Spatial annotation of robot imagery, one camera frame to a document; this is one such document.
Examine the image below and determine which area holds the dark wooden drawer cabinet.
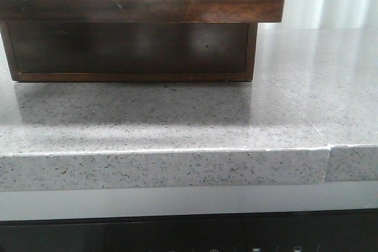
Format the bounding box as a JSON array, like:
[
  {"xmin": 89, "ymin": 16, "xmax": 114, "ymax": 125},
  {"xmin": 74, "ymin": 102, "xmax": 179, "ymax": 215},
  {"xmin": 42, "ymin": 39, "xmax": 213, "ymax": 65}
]
[{"xmin": 1, "ymin": 21, "xmax": 257, "ymax": 82}]

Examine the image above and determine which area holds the white curtain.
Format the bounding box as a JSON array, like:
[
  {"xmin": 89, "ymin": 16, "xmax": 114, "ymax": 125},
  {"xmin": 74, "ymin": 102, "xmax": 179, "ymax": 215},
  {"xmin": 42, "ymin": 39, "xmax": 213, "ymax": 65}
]
[{"xmin": 259, "ymin": 0, "xmax": 377, "ymax": 31}]

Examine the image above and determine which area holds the black appliance under counter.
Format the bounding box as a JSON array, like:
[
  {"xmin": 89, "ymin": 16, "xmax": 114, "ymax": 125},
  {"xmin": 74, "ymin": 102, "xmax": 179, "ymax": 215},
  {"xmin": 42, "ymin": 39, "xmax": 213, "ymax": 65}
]
[{"xmin": 1, "ymin": 209, "xmax": 377, "ymax": 251}]

